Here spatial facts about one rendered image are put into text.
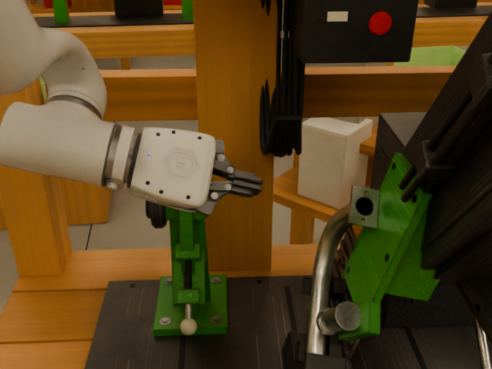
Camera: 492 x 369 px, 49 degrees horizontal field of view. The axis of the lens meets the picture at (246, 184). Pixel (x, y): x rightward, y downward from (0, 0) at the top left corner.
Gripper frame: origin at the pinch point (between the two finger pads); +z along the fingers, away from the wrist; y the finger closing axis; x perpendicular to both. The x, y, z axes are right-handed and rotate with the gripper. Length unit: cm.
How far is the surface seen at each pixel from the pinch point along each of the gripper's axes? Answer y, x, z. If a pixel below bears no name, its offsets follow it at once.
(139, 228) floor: 33, 220, -13
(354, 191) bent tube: 1.4, -2.7, 14.6
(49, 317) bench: -21, 41, -26
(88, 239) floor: 22, 218, -37
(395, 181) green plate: 2.5, -7.3, 18.3
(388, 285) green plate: -10.8, -5.1, 19.4
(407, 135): 15.0, 3.8, 25.3
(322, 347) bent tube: -19.2, 9.3, 16.9
